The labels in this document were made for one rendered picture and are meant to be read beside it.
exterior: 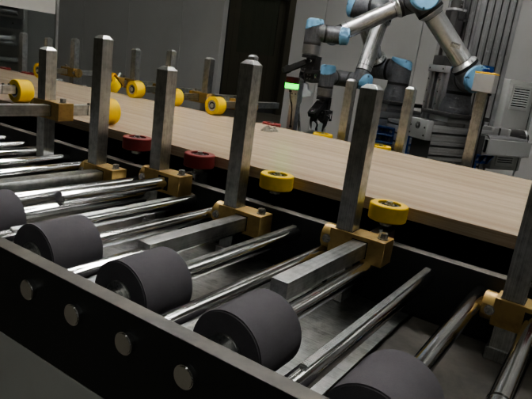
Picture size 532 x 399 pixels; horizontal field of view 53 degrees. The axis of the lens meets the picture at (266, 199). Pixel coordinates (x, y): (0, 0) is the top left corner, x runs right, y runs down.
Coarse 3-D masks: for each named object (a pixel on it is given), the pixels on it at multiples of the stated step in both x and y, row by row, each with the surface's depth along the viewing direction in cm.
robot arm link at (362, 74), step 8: (376, 0) 261; (384, 0) 261; (384, 24) 260; (368, 32) 263; (376, 32) 259; (384, 32) 262; (368, 40) 260; (376, 40) 259; (368, 48) 259; (376, 48) 260; (360, 56) 261; (368, 56) 259; (376, 56) 262; (360, 64) 259; (368, 64) 259; (352, 72) 262; (360, 72) 258; (368, 72) 259; (360, 80) 257; (368, 80) 257
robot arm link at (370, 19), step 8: (392, 0) 242; (400, 0) 239; (376, 8) 242; (384, 8) 241; (392, 8) 240; (400, 8) 239; (360, 16) 243; (368, 16) 241; (376, 16) 241; (384, 16) 241; (392, 16) 242; (400, 16) 243; (344, 24) 243; (352, 24) 242; (360, 24) 242; (368, 24) 242; (376, 24) 243; (352, 32) 243; (360, 32) 245
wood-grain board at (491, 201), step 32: (0, 96) 201; (64, 96) 229; (128, 96) 266; (128, 128) 167; (192, 128) 186; (224, 128) 196; (256, 128) 209; (224, 160) 140; (256, 160) 144; (288, 160) 150; (320, 160) 157; (384, 160) 174; (416, 160) 183; (320, 192) 125; (384, 192) 125; (416, 192) 130; (448, 192) 135; (480, 192) 141; (512, 192) 147; (448, 224) 110; (480, 224) 108; (512, 224) 111
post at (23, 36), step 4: (20, 32) 333; (24, 32) 333; (20, 36) 334; (24, 36) 333; (20, 40) 334; (24, 40) 333; (20, 44) 335; (24, 44) 334; (20, 48) 335; (24, 48) 335; (20, 52) 336; (24, 52) 335; (20, 56) 336; (24, 56) 336; (20, 60) 337; (24, 60) 337; (20, 64) 337; (24, 64) 337; (20, 68) 338; (24, 68) 338; (20, 72) 339
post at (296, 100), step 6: (300, 78) 230; (300, 84) 231; (300, 90) 232; (300, 96) 233; (294, 102) 232; (300, 102) 234; (294, 108) 233; (288, 114) 235; (294, 114) 233; (288, 120) 235; (294, 120) 234; (288, 126) 236; (294, 126) 235
